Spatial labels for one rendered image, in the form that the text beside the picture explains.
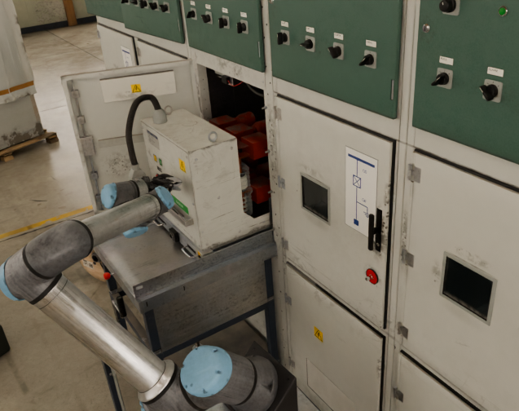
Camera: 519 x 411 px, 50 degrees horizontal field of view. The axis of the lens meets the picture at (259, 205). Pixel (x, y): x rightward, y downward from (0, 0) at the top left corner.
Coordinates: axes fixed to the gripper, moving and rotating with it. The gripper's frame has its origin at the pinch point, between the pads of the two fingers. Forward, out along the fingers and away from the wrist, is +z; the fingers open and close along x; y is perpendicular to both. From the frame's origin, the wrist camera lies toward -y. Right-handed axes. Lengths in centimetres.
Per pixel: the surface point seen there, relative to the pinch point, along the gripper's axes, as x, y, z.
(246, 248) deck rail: -29.5, 19.4, 25.6
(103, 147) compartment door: 0, -65, 7
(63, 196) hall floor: -99, -268, 102
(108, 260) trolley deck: -43, -28, -14
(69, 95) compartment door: 25, -72, -8
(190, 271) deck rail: -36.3, 12.1, -0.9
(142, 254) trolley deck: -39.5, -18.6, -2.3
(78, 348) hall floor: -125, -84, 5
